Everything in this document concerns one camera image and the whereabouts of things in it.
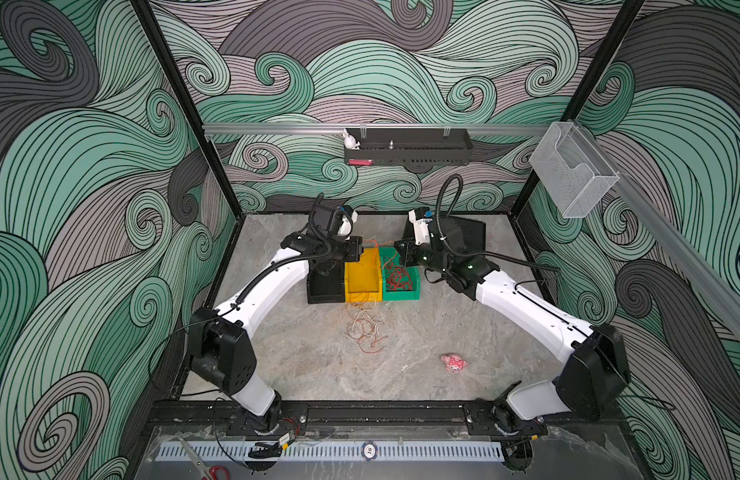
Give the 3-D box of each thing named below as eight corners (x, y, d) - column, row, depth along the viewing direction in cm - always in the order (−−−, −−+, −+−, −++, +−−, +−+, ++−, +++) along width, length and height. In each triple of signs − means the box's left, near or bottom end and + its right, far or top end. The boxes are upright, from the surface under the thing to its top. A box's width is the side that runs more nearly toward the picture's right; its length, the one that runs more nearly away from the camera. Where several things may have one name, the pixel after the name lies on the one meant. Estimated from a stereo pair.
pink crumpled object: (443, 374, 82) (447, 368, 78) (441, 361, 85) (445, 354, 80) (462, 374, 82) (467, 368, 78) (459, 361, 85) (464, 354, 80)
